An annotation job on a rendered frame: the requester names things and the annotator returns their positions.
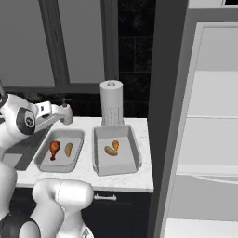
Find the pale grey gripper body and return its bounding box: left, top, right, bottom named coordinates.
left=46, top=103, right=74, bottom=129

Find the large brown chicken drumstick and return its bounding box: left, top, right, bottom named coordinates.
left=48, top=139, right=62, bottom=162

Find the slim tan sweet potato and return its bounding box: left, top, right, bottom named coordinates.
left=64, top=141, right=73, bottom=158

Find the grey rectangular tupperware tray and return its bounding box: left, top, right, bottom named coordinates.
left=91, top=124, right=143, bottom=178
left=33, top=128, right=86, bottom=174

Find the plump tan sweet potato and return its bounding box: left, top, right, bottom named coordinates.
left=103, top=145, right=119, bottom=157

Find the black sink tap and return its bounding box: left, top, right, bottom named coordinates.
left=55, top=92, right=69, bottom=107

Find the white paper towel roll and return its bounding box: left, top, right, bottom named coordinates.
left=99, top=79, right=125, bottom=127

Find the dark lower cupboard front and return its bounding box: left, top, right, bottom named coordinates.
left=81, top=189, right=152, bottom=238

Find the grey fridge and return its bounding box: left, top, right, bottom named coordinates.
left=147, top=0, right=238, bottom=238

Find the white cupboard above fridge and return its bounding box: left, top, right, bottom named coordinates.
left=187, top=0, right=238, bottom=9

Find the silver cupboard handle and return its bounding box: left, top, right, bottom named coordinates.
left=93, top=193, right=118, bottom=202

